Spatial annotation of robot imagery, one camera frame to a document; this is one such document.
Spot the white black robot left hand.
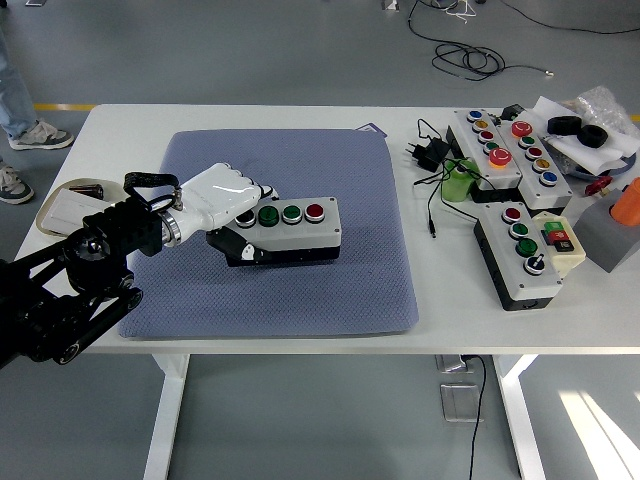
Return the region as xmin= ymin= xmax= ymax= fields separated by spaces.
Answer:
xmin=172 ymin=162 xmax=279 ymax=268

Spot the four-button control box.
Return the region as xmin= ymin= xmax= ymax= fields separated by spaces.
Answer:
xmin=473 ymin=200 xmax=564 ymax=313
xmin=219 ymin=195 xmax=343 ymax=268

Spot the five-button box, large red stop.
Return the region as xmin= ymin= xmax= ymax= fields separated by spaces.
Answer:
xmin=446 ymin=108 xmax=524 ymax=194

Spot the four-button control box, blue-ringed selector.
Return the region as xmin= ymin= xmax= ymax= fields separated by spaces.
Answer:
xmin=473 ymin=200 xmax=564 ymax=313

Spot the five-button box, red mushroom button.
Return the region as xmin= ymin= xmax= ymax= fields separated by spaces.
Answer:
xmin=494 ymin=119 xmax=574 ymax=211

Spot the blue-grey woven mat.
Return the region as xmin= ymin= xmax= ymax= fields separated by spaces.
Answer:
xmin=117 ymin=128 xmax=420 ymax=341

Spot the white shallow dish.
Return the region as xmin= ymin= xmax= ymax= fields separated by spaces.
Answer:
xmin=37 ymin=177 xmax=130 ymax=239

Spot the black power adapter plug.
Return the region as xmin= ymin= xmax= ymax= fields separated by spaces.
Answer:
xmin=404 ymin=138 xmax=451 ymax=174

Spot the white table leg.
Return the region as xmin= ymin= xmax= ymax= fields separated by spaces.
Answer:
xmin=492 ymin=353 xmax=547 ymax=480
xmin=143 ymin=353 xmax=191 ymax=480

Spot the person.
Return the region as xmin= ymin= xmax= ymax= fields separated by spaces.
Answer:
xmin=0 ymin=22 xmax=75 ymax=205

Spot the green plastic bottle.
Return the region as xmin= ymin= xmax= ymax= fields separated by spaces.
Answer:
xmin=440 ymin=157 xmax=481 ymax=205

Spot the metal floor socket plate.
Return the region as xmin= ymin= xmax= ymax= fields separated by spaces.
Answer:
xmin=439 ymin=382 xmax=485 ymax=424
xmin=434 ymin=353 xmax=475 ymax=374

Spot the white foam sheet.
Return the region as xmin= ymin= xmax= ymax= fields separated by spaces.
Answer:
xmin=529 ymin=95 xmax=640 ymax=176

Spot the red mushroom knob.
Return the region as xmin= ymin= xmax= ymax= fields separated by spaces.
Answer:
xmin=585 ymin=175 xmax=614 ymax=197

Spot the grey block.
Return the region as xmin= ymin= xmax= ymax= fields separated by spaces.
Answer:
xmin=572 ymin=188 xmax=640 ymax=274

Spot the clear bubble wrap bag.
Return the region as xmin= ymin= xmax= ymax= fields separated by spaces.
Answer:
xmin=564 ymin=85 xmax=640 ymax=146

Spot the orange cylinder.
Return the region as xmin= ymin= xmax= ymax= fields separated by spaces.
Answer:
xmin=609 ymin=177 xmax=640 ymax=227

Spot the blue round plate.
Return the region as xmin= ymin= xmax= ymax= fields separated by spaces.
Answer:
xmin=569 ymin=152 xmax=640 ymax=181

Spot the white wall switch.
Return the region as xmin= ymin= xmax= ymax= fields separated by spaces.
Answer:
xmin=42 ymin=191 xmax=112 ymax=232

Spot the black adapter cord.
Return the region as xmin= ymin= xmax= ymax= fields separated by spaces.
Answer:
xmin=412 ymin=117 xmax=484 ymax=239

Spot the white floor cord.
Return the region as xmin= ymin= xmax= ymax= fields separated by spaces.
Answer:
xmin=439 ymin=0 xmax=481 ymax=25

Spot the black cable under table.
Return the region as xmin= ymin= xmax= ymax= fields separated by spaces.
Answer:
xmin=462 ymin=353 xmax=487 ymax=480

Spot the black foam ring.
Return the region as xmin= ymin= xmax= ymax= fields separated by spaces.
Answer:
xmin=578 ymin=125 xmax=608 ymax=149
xmin=546 ymin=115 xmax=584 ymax=136

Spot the coiled black floor cable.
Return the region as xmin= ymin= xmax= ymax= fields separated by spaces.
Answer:
xmin=407 ymin=0 xmax=556 ymax=81

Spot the cream green-red push switch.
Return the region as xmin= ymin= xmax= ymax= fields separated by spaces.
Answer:
xmin=530 ymin=210 xmax=587 ymax=280

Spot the long black floor cable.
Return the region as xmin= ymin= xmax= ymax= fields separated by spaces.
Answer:
xmin=499 ymin=0 xmax=640 ymax=36

